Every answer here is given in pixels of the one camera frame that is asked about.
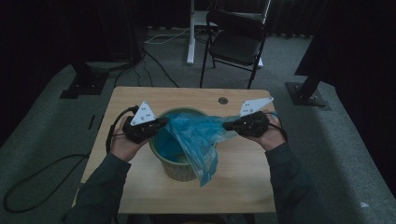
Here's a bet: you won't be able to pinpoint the green waste bin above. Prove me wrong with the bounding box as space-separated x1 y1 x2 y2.
148 106 219 183

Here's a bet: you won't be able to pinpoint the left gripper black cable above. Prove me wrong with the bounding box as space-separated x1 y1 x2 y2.
105 105 140 153

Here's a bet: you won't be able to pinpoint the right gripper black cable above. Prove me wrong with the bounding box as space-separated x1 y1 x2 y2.
266 121 289 142

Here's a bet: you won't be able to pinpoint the white floor cable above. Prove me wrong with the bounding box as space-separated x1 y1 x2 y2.
144 27 191 45

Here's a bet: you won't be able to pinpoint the blue plastic bag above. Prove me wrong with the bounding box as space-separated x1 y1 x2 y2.
155 111 243 188

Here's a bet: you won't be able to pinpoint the black folding chair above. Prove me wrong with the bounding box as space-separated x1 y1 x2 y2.
199 8 269 90

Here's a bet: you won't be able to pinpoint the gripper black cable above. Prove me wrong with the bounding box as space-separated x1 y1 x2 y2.
105 105 140 153
266 121 289 142

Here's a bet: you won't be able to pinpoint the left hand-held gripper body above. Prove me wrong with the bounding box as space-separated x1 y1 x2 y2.
122 100 158 145

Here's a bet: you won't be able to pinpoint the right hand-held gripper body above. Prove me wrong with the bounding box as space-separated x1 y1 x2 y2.
235 96 275 138

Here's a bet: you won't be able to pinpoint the person's left hand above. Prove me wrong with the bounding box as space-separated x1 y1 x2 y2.
110 115 150 162

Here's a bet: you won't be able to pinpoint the black floor cables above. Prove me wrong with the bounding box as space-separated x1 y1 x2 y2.
113 49 180 89

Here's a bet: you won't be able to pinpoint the person's right hand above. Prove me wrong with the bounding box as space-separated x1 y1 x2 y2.
247 109 288 153

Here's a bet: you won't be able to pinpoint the black floor cable loop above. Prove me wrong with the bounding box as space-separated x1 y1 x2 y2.
2 153 92 215

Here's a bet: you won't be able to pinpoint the black stand base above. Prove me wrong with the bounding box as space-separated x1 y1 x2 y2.
59 60 109 100
285 73 329 107

